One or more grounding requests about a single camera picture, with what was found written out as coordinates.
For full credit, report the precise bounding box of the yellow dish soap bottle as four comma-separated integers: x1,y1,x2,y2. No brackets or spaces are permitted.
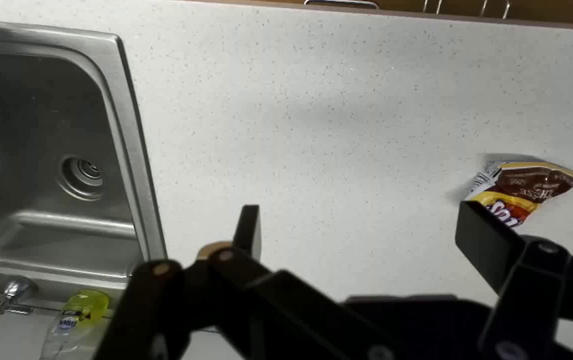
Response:
37,288,114,360

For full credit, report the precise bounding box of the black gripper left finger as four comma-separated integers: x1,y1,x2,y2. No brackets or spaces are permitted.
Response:
92,204,394,360

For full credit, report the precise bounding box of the chrome tap handle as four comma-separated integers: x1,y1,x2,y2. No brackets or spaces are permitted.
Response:
0,276,33,316

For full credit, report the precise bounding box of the stainless steel sink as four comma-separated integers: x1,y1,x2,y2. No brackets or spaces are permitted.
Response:
0,18,167,316

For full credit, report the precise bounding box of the brown chips packet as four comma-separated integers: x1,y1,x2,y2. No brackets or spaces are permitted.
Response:
462,156,573,230

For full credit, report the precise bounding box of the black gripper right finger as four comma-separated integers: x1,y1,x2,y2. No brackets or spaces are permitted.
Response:
452,197,573,360

